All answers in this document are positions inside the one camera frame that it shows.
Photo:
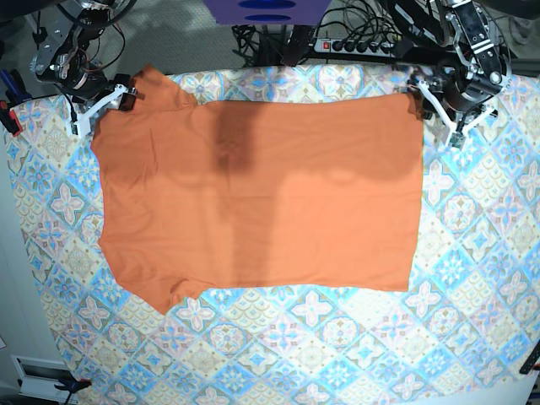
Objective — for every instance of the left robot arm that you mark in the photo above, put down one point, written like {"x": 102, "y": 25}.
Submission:
{"x": 466, "y": 29}

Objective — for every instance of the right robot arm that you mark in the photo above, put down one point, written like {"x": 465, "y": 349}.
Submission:
{"x": 63, "y": 31}

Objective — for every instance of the red clamp left edge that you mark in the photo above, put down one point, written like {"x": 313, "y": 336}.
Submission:
{"x": 9, "y": 119}

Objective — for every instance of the orange T-shirt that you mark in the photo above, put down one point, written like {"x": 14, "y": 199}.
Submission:
{"x": 239, "y": 194}

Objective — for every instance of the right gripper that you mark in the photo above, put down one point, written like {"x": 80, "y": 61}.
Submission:
{"x": 85, "y": 86}

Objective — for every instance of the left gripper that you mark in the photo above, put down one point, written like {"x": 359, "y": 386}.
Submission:
{"x": 459, "y": 94}

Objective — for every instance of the blue clamp bottom left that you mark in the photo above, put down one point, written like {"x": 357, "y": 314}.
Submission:
{"x": 72, "y": 386}

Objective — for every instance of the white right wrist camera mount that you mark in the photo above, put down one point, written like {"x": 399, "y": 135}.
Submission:
{"x": 82, "y": 126}

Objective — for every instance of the white power strip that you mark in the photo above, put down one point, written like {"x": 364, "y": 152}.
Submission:
{"x": 353, "y": 48}

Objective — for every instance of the patterned tile tablecloth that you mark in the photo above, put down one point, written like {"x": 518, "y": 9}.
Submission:
{"x": 468, "y": 321}

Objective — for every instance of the black clamp right edge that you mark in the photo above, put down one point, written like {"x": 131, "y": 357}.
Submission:
{"x": 531, "y": 362}

